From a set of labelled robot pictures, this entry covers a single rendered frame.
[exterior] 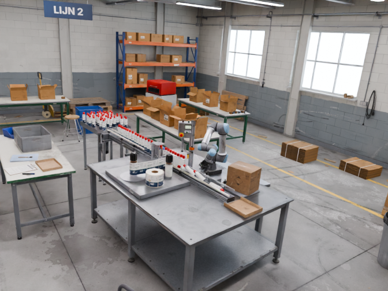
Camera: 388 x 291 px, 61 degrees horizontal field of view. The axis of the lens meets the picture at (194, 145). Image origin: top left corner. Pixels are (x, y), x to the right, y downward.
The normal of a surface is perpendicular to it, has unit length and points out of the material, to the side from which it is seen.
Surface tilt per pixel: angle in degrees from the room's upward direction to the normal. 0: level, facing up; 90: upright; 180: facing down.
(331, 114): 90
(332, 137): 90
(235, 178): 90
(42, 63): 90
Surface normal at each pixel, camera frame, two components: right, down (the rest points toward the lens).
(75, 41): 0.55, 0.29
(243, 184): -0.62, 0.20
